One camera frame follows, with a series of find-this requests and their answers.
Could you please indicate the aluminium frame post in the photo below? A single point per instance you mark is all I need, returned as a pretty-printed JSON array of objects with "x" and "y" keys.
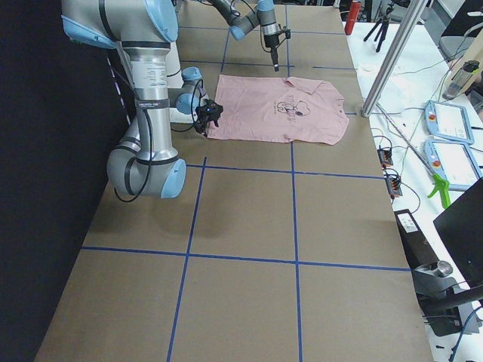
[{"x": 405, "y": 29}]

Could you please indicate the blue teach pendant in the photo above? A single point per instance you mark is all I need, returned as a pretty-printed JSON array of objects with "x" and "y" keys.
[
  {"x": 448, "y": 121},
  {"x": 453, "y": 161}
]

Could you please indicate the orange relay board far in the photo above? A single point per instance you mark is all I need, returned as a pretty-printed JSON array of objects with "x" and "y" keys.
[{"x": 385, "y": 156}]

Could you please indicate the pink Snoopy t-shirt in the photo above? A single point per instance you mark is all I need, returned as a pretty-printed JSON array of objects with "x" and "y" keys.
[{"x": 279, "y": 110}]

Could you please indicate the upper blue teach pendant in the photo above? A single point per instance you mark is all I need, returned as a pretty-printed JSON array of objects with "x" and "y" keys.
[{"x": 448, "y": 121}]

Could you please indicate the clear water bottle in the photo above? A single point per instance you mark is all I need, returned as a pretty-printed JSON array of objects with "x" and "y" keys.
[{"x": 463, "y": 77}]

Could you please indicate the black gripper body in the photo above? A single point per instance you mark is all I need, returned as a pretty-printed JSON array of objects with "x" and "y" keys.
[
  {"x": 204, "y": 121},
  {"x": 270, "y": 41}
]

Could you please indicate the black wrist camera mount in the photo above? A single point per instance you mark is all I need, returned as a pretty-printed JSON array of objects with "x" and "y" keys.
[
  {"x": 211, "y": 111},
  {"x": 284, "y": 32}
]

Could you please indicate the orange relay board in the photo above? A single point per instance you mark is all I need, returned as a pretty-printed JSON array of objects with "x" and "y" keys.
[
  {"x": 385, "y": 156},
  {"x": 393, "y": 183}
]

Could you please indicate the black monitor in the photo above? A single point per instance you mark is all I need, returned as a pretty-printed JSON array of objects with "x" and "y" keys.
[{"x": 460, "y": 230}]

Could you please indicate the lower blue teach pendant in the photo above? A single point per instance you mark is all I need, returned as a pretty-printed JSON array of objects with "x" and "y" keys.
[{"x": 453, "y": 161}]

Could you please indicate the orange relay board near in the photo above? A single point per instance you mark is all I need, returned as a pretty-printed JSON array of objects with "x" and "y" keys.
[{"x": 393, "y": 183}]

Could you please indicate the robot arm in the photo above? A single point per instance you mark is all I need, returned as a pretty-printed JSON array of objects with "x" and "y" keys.
[
  {"x": 144, "y": 163},
  {"x": 263, "y": 15}
]

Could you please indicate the black tripod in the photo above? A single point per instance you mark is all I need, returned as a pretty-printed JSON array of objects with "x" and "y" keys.
[{"x": 381, "y": 26}]

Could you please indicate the black box with white label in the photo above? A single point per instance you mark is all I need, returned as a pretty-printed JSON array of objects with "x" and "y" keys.
[{"x": 418, "y": 250}]

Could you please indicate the red cylinder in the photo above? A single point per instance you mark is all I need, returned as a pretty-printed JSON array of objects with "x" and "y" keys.
[{"x": 352, "y": 17}]

